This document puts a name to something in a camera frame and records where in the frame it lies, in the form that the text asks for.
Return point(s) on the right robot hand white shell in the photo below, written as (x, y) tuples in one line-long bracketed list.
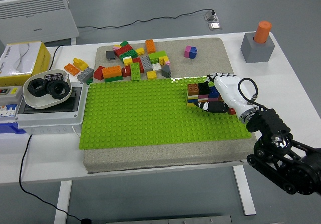
[(230, 91)]

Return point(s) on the red square toy brick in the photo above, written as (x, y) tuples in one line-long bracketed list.
[(232, 111)]

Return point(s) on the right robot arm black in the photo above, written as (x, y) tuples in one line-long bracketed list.
[(270, 123)]

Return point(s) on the blue square toy brick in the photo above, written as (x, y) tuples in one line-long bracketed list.
[(213, 92)]

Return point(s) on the brown square toy brick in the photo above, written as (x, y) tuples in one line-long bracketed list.
[(193, 88)]

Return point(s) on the tiny pink toy brick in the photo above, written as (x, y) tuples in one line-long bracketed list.
[(167, 62)]

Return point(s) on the yellow square toy brick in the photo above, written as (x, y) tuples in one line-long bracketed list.
[(140, 51), (151, 74)]

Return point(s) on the lime green toy brick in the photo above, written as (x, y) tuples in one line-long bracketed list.
[(156, 56)]

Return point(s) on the light grey toy brick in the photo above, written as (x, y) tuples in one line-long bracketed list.
[(146, 63), (85, 74)]

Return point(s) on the green toy baseplate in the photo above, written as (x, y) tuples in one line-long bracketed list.
[(138, 113)]

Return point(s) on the long green toy brick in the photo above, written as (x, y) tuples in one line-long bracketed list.
[(135, 71)]

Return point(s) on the white and yellow toy brick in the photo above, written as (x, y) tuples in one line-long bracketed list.
[(127, 60)]

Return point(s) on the dark green toy brick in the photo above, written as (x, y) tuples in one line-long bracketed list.
[(128, 54)]

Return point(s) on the long red toy brick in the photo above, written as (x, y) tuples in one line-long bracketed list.
[(123, 49)]

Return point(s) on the small green toy brick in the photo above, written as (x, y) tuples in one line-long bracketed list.
[(89, 81), (124, 43)]

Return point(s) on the flat green toy brick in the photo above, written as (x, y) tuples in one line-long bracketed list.
[(113, 79)]

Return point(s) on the wide orange toy brick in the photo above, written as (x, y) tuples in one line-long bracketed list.
[(112, 71)]

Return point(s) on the small pink toy brick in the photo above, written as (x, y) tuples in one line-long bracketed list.
[(116, 48)]

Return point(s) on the small yellow toy brick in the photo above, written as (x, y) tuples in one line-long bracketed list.
[(117, 45)]

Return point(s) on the dark grey toy brick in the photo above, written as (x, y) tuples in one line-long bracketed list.
[(110, 55)]

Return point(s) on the red sloped toy brick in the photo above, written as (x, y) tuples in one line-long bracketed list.
[(98, 73)]

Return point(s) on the yellow stepped toy brick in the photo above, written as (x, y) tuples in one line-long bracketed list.
[(80, 63)]

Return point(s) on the flat orange toy brick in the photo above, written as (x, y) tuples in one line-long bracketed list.
[(71, 68)]

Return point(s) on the grey cube holder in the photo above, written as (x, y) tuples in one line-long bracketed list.
[(255, 51)]

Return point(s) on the pink and blue brick stack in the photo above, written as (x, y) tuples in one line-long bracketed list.
[(188, 51)]

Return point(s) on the closed floor socket plate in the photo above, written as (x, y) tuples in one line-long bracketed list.
[(215, 25)]

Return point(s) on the dark grey sloped brick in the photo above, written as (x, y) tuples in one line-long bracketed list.
[(166, 71)]

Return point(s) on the orange cylinder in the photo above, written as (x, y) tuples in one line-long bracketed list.
[(262, 31)]

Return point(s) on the open floor socket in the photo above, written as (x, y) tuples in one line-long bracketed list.
[(212, 16)]

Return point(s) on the grey-brown mat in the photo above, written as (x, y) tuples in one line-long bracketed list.
[(163, 159)]

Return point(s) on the white table leg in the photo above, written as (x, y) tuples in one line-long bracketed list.
[(62, 201), (244, 191)]

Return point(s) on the large black hex nut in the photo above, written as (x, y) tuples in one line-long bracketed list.
[(58, 90), (37, 86)]

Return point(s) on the small dark terminal block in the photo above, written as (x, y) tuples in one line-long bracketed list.
[(53, 76)]

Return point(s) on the white bowl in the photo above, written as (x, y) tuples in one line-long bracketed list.
[(40, 104)]

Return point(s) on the black plug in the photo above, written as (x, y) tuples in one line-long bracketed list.
[(86, 220)]

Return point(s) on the white panel heater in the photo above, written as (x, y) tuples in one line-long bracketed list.
[(35, 21)]

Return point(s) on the yellow white tissue box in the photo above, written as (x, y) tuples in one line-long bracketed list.
[(22, 58)]

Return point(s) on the grey push-button box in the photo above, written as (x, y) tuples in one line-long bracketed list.
[(10, 95)]

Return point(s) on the blue plastic bin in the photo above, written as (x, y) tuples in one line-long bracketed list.
[(10, 128)]

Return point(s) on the white blue circuit breaker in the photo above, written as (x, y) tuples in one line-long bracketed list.
[(7, 110)]

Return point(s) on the multicolour stacked brick wall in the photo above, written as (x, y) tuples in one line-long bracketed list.
[(193, 100)]

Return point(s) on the grey electrical enclosure box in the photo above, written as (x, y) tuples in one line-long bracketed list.
[(50, 121)]

